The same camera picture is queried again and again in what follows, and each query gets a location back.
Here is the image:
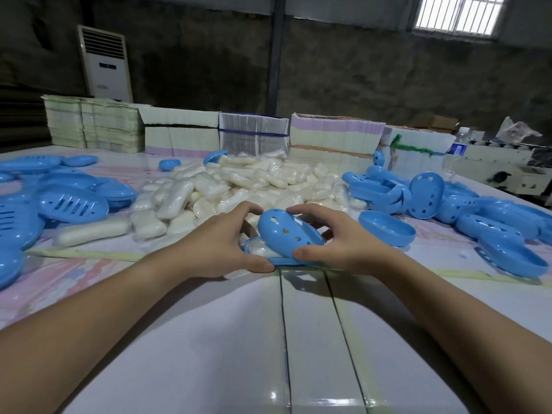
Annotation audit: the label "person's right forearm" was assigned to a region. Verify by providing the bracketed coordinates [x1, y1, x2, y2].
[375, 250, 552, 414]

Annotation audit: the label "blue slotted plastic base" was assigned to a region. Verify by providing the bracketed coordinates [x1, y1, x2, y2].
[243, 236, 312, 267]

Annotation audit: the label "pile of blue plastic lids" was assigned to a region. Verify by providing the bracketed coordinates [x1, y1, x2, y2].
[341, 164, 552, 279]

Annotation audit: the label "white carton stack, pink stripe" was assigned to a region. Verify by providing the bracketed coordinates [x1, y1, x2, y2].
[287, 112, 387, 165]

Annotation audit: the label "person's left hand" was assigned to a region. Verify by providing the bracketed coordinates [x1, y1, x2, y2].
[172, 201, 275, 279]

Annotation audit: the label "row of stacked flat cartons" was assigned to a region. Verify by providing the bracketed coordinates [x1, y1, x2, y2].
[137, 105, 221, 158]

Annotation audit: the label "white workshop machine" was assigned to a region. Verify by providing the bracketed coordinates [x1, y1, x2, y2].
[453, 135, 552, 197]

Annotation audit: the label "person's left forearm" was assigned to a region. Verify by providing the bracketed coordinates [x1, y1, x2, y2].
[0, 250, 199, 414]

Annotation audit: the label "white soap bar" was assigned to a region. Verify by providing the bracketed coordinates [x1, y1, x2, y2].
[246, 238, 281, 258]

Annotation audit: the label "white sheet stack, green mark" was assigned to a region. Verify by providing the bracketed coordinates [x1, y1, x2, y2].
[379, 124, 457, 171]

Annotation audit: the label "stacks of brown cardboard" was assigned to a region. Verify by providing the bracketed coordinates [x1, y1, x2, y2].
[0, 83, 52, 154]

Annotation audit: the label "silver sheet bundle, blue band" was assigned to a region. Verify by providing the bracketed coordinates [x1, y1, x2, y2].
[218, 112, 290, 156]

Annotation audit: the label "person's right hand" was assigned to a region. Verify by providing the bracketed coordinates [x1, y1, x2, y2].
[286, 204, 400, 274]

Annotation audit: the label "pile of white soaps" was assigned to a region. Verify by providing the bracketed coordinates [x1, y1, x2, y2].
[53, 149, 367, 248]

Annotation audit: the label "clear water bottle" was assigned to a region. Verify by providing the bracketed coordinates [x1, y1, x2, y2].
[443, 126, 470, 177]

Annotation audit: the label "dark metal pillar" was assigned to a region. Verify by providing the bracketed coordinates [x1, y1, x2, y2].
[266, 0, 288, 116]

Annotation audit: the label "pile of blue slotted lids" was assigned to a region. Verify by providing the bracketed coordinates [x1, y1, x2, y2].
[0, 155, 138, 292]

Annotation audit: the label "white standing air conditioner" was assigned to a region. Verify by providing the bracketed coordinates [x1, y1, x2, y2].
[76, 24, 133, 103]

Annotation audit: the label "white plastic bag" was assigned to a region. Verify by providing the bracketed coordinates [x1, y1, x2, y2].
[496, 116, 543, 145]

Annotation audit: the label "brown cardboard box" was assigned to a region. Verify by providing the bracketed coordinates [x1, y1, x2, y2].
[413, 115, 459, 133]

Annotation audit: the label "stack of greenish paper sheets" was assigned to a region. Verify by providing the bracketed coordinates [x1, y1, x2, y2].
[41, 94, 145, 154]

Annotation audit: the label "barred window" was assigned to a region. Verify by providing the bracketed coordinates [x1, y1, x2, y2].
[412, 0, 509, 39]

